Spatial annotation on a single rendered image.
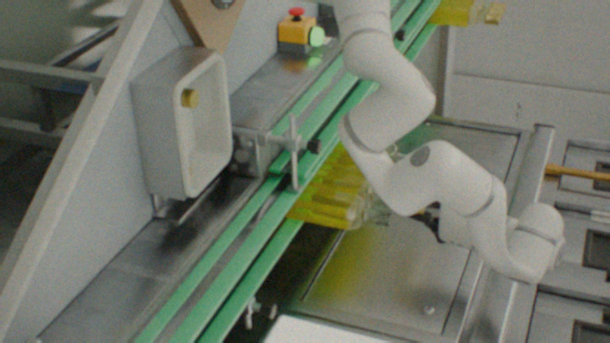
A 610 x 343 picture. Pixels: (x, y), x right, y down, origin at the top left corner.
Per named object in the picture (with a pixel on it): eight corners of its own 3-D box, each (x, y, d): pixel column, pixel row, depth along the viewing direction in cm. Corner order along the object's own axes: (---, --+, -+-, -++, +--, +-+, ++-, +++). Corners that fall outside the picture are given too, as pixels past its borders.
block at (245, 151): (227, 174, 152) (259, 181, 150) (222, 132, 147) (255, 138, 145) (234, 165, 155) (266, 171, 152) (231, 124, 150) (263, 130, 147)
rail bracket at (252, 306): (204, 324, 140) (270, 341, 135) (201, 295, 136) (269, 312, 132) (214, 310, 143) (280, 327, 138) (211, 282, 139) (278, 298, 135)
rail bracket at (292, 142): (260, 188, 151) (318, 200, 147) (254, 112, 142) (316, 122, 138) (265, 181, 153) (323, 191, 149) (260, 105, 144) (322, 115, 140)
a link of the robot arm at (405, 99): (320, 60, 125) (325, 122, 116) (380, 9, 117) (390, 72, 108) (378, 98, 132) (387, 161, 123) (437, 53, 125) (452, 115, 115)
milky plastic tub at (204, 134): (148, 195, 137) (191, 203, 134) (130, 81, 125) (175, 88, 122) (194, 150, 150) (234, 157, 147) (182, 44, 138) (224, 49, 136)
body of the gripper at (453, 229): (501, 245, 147) (449, 226, 153) (507, 200, 142) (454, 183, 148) (485, 264, 142) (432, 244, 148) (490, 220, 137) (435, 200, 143)
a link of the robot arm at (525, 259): (464, 167, 127) (538, 220, 137) (433, 236, 125) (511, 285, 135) (501, 171, 120) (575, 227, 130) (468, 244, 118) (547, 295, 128)
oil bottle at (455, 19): (410, 22, 248) (497, 31, 238) (411, 4, 245) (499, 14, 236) (415, 16, 252) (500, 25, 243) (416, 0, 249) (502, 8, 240)
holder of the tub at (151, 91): (151, 218, 140) (187, 226, 137) (128, 81, 125) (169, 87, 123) (195, 171, 153) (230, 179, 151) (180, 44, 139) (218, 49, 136)
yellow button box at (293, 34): (277, 51, 181) (306, 54, 179) (275, 21, 177) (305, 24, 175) (288, 41, 187) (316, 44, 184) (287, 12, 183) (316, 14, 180)
